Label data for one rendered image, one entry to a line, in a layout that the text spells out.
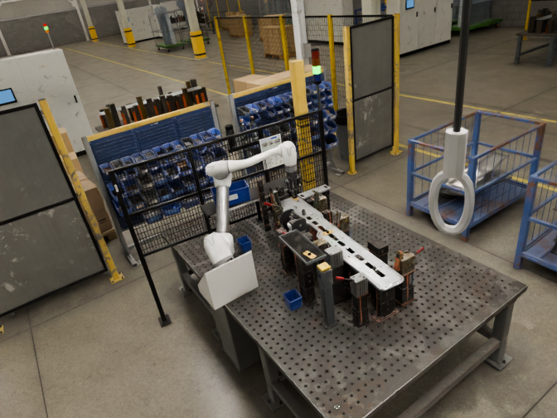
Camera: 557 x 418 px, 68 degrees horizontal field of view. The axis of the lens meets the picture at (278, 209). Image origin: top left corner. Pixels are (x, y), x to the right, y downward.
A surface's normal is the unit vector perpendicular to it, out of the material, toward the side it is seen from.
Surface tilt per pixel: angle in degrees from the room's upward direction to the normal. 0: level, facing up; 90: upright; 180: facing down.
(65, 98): 90
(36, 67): 90
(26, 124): 90
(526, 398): 0
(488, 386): 0
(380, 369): 0
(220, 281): 90
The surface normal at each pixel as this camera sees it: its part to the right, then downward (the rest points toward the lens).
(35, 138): 0.56, 0.34
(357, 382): -0.13, -0.86
